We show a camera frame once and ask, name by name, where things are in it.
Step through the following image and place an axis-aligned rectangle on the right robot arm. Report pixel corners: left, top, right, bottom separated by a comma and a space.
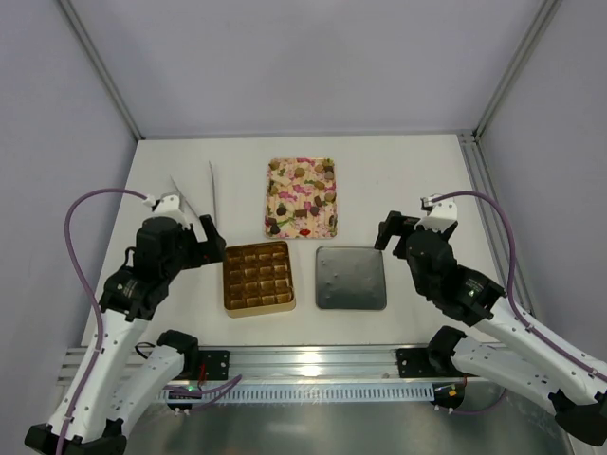
374, 211, 606, 446

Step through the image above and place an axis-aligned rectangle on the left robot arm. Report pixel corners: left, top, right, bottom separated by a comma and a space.
25, 215, 226, 454

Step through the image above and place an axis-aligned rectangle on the gold chocolate box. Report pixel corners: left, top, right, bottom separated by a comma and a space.
223, 241, 296, 319

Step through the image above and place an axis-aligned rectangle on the silver tin lid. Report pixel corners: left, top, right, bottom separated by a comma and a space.
315, 246, 387, 311

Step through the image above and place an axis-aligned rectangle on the floral rectangular tray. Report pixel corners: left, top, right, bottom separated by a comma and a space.
265, 157, 338, 239

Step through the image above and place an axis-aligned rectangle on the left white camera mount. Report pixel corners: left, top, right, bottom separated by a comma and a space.
142, 192, 187, 227

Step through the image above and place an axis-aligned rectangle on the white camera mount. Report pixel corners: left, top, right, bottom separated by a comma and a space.
417, 194, 458, 233
142, 192, 187, 227

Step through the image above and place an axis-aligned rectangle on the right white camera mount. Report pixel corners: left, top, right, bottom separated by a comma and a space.
417, 194, 458, 233

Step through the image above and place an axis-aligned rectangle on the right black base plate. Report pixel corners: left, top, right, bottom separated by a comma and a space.
395, 347, 435, 378

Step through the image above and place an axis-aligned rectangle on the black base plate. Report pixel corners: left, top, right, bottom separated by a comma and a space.
395, 347, 435, 378
194, 349, 230, 382

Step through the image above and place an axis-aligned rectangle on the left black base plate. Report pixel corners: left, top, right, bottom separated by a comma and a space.
194, 349, 230, 382

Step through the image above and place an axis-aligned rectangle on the aluminium rail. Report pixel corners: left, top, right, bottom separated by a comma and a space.
59, 344, 504, 385

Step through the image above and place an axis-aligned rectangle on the slotted cable duct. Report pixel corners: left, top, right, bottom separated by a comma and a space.
154, 381, 434, 406

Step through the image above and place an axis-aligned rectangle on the left aluminium frame post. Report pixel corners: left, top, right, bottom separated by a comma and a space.
56, 0, 144, 141

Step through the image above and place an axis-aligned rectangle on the aluminium frame post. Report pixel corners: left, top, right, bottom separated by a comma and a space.
458, 0, 561, 144
56, 0, 144, 141

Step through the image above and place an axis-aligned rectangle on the right aluminium frame post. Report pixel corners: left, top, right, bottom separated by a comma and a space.
458, 0, 561, 144

